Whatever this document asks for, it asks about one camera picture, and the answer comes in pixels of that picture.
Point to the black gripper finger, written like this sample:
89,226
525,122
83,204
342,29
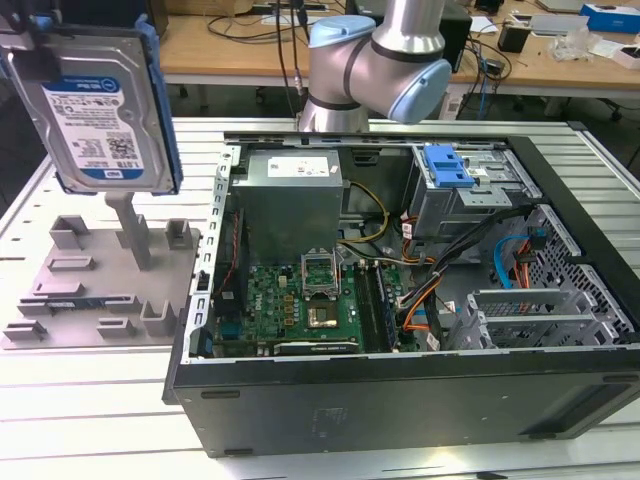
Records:
32,65

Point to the hard disk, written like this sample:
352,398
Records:
100,75

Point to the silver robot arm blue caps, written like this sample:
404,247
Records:
400,50

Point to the grey metal disk bay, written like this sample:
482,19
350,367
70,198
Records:
530,330

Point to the large black box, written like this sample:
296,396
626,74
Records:
160,15

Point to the wooden desk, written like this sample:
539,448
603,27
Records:
225,55

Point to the grey parts rack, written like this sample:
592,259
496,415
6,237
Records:
100,310

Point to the black case fan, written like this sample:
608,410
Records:
232,240

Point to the grey power supply unit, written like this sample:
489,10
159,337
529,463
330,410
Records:
285,210

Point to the green motherboard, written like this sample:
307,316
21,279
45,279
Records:
270,300

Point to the thin metal locking lever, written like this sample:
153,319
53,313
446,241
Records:
341,275

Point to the CPU socket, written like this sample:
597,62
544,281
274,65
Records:
322,315

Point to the black graphics card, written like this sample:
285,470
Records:
315,348

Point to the black RAM slot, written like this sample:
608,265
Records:
370,305

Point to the blue plastic drive latch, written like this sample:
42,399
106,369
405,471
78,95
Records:
445,165

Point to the installed RAM stick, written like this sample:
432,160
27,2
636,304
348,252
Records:
387,305

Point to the grey optical drive cage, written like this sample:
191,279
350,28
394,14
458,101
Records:
450,210

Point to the white paper sheet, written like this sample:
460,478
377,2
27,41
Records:
482,24

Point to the black PC case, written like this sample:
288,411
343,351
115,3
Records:
400,410

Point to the silver flat device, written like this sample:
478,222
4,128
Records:
555,25

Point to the clear plastic bags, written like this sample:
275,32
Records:
570,45

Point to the blue cardboard box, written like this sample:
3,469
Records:
610,20

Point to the white box with phone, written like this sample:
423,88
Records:
615,52

